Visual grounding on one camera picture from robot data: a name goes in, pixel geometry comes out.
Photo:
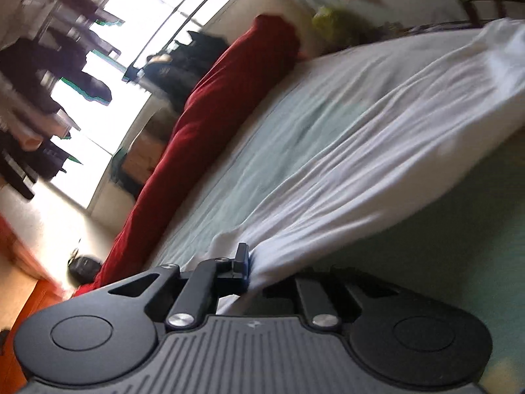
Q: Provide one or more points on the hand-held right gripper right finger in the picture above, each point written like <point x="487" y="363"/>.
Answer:
<point x="318" y="301"/>

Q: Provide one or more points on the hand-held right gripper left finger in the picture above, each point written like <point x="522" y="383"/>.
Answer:
<point x="245" y="271"/>

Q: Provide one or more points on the white printed t-shirt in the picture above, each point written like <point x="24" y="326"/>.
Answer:
<point x="389" y="131"/>

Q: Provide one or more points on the metal clothes rack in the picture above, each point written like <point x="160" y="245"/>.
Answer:
<point x="192" y="12"/>

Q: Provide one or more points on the red quilt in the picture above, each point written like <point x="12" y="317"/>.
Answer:
<point x="197" y="139"/>

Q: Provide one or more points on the black backpack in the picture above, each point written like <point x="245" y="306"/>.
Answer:
<point x="84" y="271"/>

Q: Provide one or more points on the dark green jacket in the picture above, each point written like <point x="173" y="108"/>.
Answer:
<point x="168" y="78"/>

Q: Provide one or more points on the wooden headboard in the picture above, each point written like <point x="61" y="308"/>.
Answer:
<point x="24" y="328"/>

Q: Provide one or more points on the black jacket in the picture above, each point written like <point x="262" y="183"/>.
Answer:
<point x="205" y="45"/>

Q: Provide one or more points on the yellow-green plastic bag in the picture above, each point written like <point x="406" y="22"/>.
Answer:
<point x="336" y="24"/>

